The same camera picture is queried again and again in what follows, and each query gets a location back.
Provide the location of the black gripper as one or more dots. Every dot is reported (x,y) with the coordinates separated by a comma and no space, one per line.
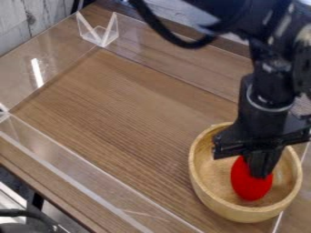
(261,132)

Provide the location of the red felt strawberry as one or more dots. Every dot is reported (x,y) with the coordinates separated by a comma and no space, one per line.
(250,188)

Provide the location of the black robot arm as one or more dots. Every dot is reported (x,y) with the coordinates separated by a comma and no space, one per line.
(277,26)

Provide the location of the wooden bowl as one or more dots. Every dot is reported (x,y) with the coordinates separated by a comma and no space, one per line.
(210,178)

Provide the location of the clear acrylic front wall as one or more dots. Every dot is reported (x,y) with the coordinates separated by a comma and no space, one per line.
(105,204)

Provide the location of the clear acrylic corner bracket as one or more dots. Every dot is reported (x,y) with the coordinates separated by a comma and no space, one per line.
(98,35)

